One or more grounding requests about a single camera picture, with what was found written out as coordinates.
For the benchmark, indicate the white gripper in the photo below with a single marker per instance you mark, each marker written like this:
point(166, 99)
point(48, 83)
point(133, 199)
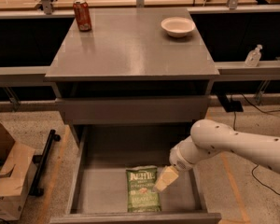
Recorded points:
point(179, 161)

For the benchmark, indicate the green jalapeno chip bag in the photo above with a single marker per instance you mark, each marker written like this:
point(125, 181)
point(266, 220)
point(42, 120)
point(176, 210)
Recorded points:
point(140, 183)

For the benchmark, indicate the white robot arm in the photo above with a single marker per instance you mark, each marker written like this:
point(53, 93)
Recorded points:
point(208, 138)

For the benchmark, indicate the open grey middle drawer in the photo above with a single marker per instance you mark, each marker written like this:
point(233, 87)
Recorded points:
point(99, 193)

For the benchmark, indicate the grey drawer cabinet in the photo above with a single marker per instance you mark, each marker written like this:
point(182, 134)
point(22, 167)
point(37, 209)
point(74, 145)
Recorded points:
point(135, 102)

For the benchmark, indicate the black wheeled stand base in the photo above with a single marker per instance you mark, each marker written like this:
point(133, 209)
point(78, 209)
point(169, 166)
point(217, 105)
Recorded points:
point(40, 162)

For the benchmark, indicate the clear sanitizer pump bottle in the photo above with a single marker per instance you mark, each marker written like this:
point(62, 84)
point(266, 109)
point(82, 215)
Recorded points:
point(253, 56)

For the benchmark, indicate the white bowl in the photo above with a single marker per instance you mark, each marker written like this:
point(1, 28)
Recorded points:
point(178, 27)

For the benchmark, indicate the grey metal railing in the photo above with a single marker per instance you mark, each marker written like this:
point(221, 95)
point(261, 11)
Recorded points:
point(18, 75)

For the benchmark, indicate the cardboard box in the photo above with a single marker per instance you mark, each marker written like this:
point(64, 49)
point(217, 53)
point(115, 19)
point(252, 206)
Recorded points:
point(17, 172)

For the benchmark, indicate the red soda can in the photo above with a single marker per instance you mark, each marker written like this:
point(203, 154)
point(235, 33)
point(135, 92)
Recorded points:
point(82, 15)

